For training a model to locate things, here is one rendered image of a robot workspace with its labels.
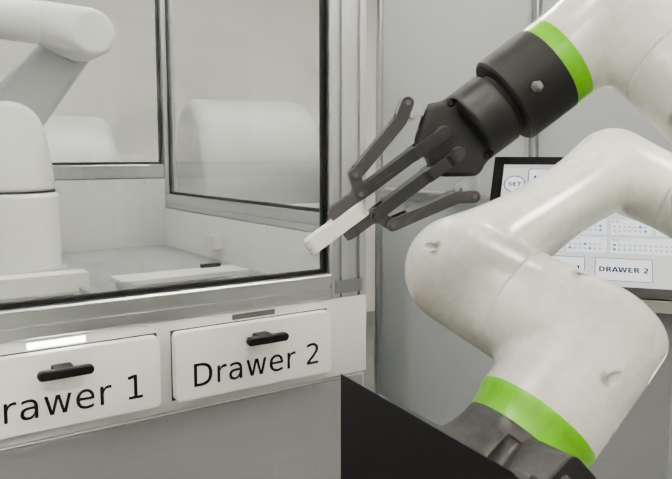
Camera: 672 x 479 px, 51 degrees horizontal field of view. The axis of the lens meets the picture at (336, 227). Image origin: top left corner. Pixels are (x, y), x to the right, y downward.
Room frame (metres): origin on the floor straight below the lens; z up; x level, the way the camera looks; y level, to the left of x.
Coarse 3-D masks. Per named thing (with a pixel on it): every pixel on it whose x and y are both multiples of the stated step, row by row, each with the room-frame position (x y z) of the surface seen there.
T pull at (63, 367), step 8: (56, 368) 0.94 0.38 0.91; (64, 368) 0.94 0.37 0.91; (72, 368) 0.95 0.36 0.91; (80, 368) 0.95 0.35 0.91; (88, 368) 0.96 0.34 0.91; (40, 376) 0.92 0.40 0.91; (48, 376) 0.93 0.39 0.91; (56, 376) 0.94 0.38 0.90; (64, 376) 0.94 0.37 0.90; (72, 376) 0.95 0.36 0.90
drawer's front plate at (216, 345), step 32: (256, 320) 1.16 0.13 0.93; (288, 320) 1.18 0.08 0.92; (320, 320) 1.22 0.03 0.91; (192, 352) 1.08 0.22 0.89; (224, 352) 1.12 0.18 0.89; (256, 352) 1.15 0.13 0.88; (288, 352) 1.18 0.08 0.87; (320, 352) 1.22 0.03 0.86; (192, 384) 1.08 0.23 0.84; (224, 384) 1.11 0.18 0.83; (256, 384) 1.15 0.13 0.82
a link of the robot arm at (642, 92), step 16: (656, 48) 0.64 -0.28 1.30; (640, 64) 0.65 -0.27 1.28; (656, 64) 0.64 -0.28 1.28; (640, 80) 0.65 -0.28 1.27; (656, 80) 0.64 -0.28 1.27; (640, 96) 0.66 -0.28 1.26; (656, 96) 0.64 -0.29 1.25; (640, 112) 0.68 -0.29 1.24; (656, 112) 0.65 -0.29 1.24; (656, 128) 0.66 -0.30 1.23
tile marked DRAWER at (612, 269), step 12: (600, 264) 1.23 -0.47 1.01; (612, 264) 1.23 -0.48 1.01; (624, 264) 1.22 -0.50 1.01; (636, 264) 1.22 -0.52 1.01; (648, 264) 1.21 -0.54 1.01; (600, 276) 1.22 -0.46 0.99; (612, 276) 1.21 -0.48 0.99; (624, 276) 1.21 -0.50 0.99; (636, 276) 1.20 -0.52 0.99; (648, 276) 1.20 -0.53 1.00
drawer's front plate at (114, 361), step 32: (32, 352) 0.97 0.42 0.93; (64, 352) 0.98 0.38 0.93; (96, 352) 1.00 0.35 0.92; (128, 352) 1.03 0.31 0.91; (0, 384) 0.93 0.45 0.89; (32, 384) 0.95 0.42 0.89; (64, 384) 0.98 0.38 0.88; (96, 384) 1.00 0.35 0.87; (128, 384) 1.03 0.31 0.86; (160, 384) 1.06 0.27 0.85; (0, 416) 0.93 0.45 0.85; (64, 416) 0.97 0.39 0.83; (96, 416) 1.00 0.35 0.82
